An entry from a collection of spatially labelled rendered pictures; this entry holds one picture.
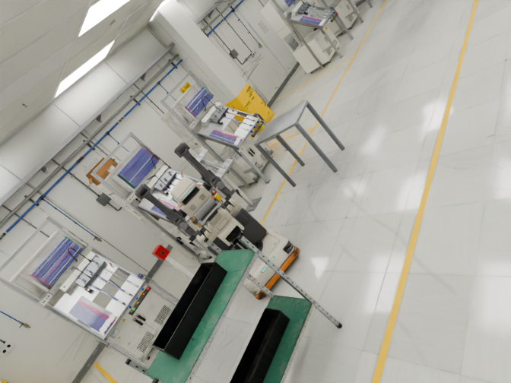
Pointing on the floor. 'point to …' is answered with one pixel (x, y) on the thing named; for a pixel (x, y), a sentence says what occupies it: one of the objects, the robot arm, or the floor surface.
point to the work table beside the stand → (287, 120)
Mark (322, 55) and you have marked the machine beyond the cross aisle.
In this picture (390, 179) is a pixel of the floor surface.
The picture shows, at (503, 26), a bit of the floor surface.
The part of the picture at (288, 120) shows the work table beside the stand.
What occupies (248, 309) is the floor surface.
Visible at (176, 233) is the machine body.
